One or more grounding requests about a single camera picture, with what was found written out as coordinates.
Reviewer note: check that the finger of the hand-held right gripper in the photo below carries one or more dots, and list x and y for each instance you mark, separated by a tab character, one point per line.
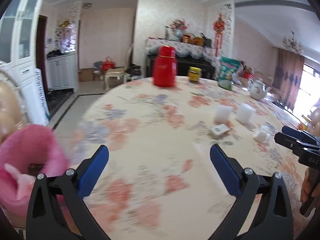
297	132
290	141

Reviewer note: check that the tall white cupboard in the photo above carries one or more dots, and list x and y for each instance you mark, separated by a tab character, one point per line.
22	42

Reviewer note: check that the brown handbag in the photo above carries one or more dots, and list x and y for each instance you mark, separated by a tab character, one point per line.
205	40

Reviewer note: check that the cardboard box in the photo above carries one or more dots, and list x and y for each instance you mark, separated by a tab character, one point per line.
86	75

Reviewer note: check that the wicker basket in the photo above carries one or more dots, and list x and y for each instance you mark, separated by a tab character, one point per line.
191	38

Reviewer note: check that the brown patterned curtain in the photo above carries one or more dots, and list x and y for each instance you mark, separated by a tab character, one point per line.
287	80

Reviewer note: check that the red thermos jug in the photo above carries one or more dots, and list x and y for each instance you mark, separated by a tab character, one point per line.
165	67

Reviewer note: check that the black piano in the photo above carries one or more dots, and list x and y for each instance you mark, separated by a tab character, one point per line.
185	65

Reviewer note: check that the white lattice panel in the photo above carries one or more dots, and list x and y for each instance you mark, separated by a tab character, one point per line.
42	97

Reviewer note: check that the red knot wall hanging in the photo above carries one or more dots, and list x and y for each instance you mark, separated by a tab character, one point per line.
218	33

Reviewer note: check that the crumpled white plastic wrap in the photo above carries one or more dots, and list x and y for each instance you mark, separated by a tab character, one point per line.
262	135

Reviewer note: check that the white floral teapot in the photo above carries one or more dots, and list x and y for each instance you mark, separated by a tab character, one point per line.
258	90

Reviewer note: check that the crystal chandelier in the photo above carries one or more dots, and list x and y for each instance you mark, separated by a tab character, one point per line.
292	42

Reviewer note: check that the low white cabinet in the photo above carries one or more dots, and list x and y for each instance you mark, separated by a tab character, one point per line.
61	72

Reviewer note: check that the cream upholstered chair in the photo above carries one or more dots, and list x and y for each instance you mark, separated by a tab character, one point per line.
117	72

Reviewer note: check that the green snack bag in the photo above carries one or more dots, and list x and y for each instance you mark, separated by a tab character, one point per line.
228	73

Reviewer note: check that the pink plastic bag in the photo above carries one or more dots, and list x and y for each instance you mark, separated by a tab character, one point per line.
32	150

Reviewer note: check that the yellow label glass jar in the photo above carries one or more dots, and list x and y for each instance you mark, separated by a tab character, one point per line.
305	122

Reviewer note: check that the yellow lid sauce jar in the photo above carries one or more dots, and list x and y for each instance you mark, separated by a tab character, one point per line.
194	75

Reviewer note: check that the lace piano cover cloth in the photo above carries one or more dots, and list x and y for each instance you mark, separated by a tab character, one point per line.
180	46

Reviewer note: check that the beige tufted dining chair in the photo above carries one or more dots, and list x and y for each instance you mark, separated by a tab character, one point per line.
315	121

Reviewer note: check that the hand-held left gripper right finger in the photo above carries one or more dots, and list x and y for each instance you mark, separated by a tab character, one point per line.
223	168

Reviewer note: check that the ornate white sofa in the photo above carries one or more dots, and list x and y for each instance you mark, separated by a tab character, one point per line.
252	75

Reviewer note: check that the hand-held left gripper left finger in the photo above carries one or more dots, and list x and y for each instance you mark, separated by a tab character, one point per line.
96	166

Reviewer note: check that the small cream box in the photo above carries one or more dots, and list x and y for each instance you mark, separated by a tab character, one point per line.
220	130

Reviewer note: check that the white foam block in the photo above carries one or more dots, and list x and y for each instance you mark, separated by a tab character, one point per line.
245	113
223	114

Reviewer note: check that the vase of pink flowers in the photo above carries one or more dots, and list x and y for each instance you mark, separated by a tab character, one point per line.
178	27

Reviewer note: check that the red handbag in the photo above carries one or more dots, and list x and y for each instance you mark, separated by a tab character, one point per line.
108	65

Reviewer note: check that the person's right hand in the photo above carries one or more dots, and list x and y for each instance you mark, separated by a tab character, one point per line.
307	187

